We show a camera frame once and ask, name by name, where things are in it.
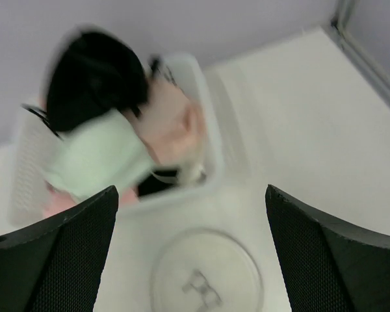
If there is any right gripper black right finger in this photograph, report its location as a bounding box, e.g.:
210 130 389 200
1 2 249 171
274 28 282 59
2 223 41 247
265 185 390 311

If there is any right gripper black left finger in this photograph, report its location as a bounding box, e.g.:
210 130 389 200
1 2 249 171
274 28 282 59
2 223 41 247
0 186 119 311

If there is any beige trimmed mesh laundry bag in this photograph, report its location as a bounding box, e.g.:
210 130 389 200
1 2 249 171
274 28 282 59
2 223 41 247
149 227 264 312

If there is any pink bra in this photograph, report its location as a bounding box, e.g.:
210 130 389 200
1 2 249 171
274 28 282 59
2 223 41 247
43 182 139 218

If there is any white plastic basket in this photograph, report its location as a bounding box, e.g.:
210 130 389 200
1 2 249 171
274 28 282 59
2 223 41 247
8 25 224 226

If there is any right aluminium frame post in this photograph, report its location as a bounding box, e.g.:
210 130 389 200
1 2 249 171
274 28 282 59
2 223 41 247
330 1 390 101

